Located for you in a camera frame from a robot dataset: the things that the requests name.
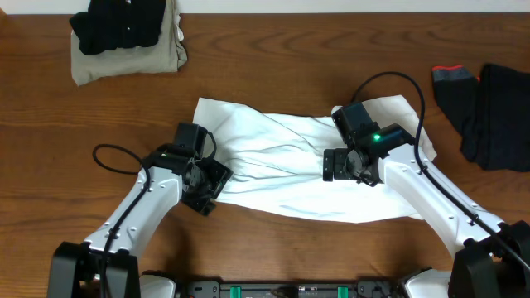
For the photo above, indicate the black garment right edge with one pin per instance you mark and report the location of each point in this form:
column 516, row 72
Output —
column 503, row 119

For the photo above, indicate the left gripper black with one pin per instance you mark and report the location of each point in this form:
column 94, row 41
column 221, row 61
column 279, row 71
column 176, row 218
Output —
column 214, row 187

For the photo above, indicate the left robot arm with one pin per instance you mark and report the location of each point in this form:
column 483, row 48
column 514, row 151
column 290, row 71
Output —
column 108, row 258

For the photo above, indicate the black garment with red trim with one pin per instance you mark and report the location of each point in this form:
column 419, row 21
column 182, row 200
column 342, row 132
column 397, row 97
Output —
column 455, row 90

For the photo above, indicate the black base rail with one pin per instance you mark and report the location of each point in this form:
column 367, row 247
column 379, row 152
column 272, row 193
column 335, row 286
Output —
column 290, row 289

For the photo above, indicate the folded khaki garment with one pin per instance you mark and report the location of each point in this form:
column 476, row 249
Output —
column 166, row 56

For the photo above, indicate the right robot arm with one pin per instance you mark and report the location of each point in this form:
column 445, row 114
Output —
column 490, row 257

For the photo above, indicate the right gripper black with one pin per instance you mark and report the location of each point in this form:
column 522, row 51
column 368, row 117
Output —
column 339, row 165

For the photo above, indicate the folded black garment on stack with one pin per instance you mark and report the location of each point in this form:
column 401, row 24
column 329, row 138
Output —
column 112, row 24

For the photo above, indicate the white t-shirt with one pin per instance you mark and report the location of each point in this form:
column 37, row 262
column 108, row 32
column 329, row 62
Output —
column 276, row 160

